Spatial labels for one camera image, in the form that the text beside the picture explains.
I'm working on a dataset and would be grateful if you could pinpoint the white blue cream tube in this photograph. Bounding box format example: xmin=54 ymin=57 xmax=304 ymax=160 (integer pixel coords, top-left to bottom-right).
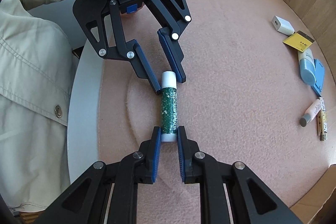
xmin=298 ymin=48 xmax=315 ymax=86

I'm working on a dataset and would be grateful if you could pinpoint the beige jacket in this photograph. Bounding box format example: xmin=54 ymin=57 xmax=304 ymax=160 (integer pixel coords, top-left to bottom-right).
xmin=1 ymin=0 xmax=77 ymax=213

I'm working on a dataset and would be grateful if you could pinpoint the pink felt mat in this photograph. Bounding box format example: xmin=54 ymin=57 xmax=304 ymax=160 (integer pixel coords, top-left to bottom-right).
xmin=99 ymin=0 xmax=335 ymax=223

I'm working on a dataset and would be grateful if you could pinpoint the blue plastic case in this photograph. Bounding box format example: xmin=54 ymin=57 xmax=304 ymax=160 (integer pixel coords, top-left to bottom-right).
xmin=311 ymin=59 xmax=325 ymax=97

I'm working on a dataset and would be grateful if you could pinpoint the green white glue stick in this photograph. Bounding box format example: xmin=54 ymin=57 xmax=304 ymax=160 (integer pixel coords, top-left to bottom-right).
xmin=161 ymin=71 xmax=178 ymax=142

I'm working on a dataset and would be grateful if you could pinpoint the pink lotion tube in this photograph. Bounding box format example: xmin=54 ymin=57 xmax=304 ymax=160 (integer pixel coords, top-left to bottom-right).
xmin=299 ymin=98 xmax=322 ymax=127

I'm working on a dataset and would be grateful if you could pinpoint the person left hand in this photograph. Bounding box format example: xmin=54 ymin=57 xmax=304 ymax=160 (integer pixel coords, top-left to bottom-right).
xmin=120 ymin=3 xmax=144 ymax=17

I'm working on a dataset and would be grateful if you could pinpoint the yellow black notepad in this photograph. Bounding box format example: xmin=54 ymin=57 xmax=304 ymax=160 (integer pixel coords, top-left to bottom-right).
xmin=282 ymin=31 xmax=314 ymax=52

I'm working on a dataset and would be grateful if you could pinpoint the open cardboard box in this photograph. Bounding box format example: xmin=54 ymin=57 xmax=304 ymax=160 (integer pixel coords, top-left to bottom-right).
xmin=290 ymin=164 xmax=335 ymax=223

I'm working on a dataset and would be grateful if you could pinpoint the large wooden board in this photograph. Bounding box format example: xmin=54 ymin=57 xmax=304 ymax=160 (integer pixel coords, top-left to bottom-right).
xmin=283 ymin=0 xmax=336 ymax=70

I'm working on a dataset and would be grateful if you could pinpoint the white usb charger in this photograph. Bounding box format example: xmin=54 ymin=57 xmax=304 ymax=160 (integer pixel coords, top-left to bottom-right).
xmin=271 ymin=16 xmax=295 ymax=36

